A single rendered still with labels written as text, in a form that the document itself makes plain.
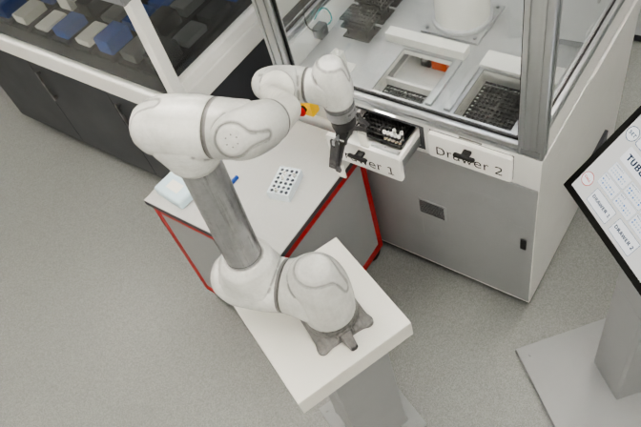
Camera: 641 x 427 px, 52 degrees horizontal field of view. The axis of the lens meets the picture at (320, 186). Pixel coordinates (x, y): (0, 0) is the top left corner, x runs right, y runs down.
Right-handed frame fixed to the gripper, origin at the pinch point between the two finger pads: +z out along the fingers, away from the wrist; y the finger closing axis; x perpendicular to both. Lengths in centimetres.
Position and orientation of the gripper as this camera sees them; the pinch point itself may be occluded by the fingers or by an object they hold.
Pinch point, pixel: (353, 158)
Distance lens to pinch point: 209.8
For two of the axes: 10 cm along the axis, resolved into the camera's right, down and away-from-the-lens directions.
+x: -8.1, -3.3, 4.8
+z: 2.0, 6.0, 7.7
